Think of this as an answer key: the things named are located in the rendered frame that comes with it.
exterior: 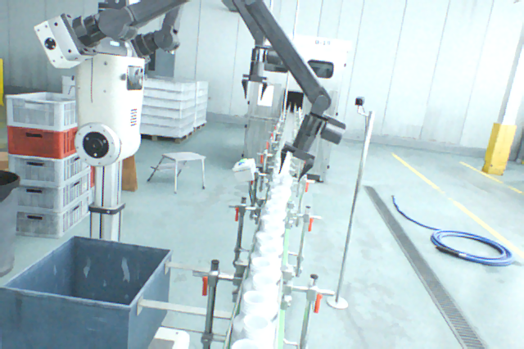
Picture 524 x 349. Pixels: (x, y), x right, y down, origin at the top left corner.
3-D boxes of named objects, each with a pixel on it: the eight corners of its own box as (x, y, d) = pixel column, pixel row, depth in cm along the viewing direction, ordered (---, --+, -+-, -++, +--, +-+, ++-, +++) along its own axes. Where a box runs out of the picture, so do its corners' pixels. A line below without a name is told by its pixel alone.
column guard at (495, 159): (505, 176, 859) (519, 126, 834) (487, 174, 861) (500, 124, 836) (496, 172, 897) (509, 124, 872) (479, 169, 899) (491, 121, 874)
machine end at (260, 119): (328, 184, 599) (351, 41, 552) (237, 172, 605) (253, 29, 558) (322, 162, 755) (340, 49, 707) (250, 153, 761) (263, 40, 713)
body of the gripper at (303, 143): (314, 162, 117) (324, 139, 115) (282, 149, 117) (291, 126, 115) (313, 158, 123) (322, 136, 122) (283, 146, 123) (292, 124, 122)
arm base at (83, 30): (94, 56, 123) (75, 19, 120) (116, 46, 121) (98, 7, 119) (79, 54, 114) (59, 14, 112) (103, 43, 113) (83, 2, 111)
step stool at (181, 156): (176, 176, 539) (178, 147, 530) (205, 188, 501) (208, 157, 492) (146, 180, 504) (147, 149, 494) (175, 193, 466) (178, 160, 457)
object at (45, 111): (61, 131, 300) (61, 102, 295) (4, 125, 296) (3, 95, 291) (92, 121, 359) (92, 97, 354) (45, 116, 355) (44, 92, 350)
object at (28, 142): (60, 160, 305) (60, 131, 300) (6, 153, 302) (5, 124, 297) (92, 145, 364) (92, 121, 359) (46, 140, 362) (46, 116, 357)
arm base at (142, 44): (126, 32, 156) (139, 61, 158) (143, 24, 154) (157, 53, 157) (135, 34, 164) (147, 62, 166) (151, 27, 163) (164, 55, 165)
